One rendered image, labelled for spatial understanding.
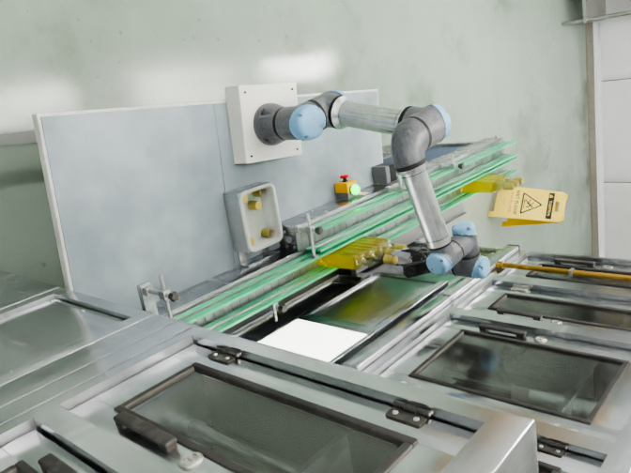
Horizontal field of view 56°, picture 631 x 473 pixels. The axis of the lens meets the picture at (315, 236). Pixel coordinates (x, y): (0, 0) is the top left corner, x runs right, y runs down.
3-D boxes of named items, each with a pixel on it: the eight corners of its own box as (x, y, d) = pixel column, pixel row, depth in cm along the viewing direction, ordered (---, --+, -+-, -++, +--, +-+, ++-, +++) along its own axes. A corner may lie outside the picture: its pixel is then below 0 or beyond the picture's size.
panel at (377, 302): (204, 379, 183) (282, 408, 160) (202, 371, 182) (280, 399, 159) (376, 277, 245) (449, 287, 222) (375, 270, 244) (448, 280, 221)
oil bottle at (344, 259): (316, 265, 233) (360, 271, 218) (315, 251, 231) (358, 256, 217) (326, 260, 236) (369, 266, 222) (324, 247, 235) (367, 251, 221)
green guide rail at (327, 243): (305, 250, 226) (321, 251, 221) (305, 248, 226) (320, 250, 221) (504, 155, 348) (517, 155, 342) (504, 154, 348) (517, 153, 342)
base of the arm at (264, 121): (249, 107, 208) (267, 106, 201) (281, 99, 218) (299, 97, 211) (258, 149, 213) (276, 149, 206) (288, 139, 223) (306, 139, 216)
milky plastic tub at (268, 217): (235, 251, 217) (251, 253, 212) (223, 192, 211) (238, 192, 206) (269, 237, 230) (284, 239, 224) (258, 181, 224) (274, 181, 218)
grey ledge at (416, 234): (339, 272, 258) (360, 275, 250) (336, 252, 256) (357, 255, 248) (448, 212, 324) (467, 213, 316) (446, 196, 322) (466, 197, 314)
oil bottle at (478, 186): (459, 192, 312) (511, 193, 293) (458, 181, 311) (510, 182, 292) (464, 190, 316) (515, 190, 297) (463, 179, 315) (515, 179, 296)
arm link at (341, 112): (297, 98, 208) (429, 120, 174) (325, 85, 217) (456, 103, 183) (301, 130, 214) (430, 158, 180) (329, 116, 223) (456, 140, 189)
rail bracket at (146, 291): (134, 321, 185) (176, 334, 170) (121, 271, 181) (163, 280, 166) (147, 315, 189) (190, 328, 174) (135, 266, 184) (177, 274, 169)
